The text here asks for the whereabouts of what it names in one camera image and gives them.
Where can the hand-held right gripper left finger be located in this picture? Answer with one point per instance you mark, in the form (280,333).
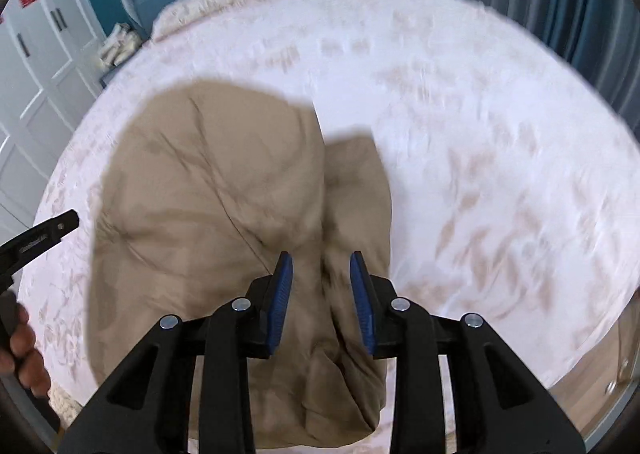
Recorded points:
(280,299)

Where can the person's left hand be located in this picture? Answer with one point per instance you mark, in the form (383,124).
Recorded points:
(27,359)

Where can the white panelled wardrobe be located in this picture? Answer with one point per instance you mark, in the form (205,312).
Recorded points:
(35,84)

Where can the pale clutter on nightstand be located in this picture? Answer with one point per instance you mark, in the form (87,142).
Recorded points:
(116,46)

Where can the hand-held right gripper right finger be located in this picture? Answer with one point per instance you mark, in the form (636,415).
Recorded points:
(362,304)

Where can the khaki padded jacket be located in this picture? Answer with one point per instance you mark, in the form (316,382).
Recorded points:
(210,194)

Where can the bed with white patterned blanket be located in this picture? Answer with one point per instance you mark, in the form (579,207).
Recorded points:
(475,144)

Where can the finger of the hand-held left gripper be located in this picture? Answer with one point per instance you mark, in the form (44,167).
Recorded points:
(45,233)

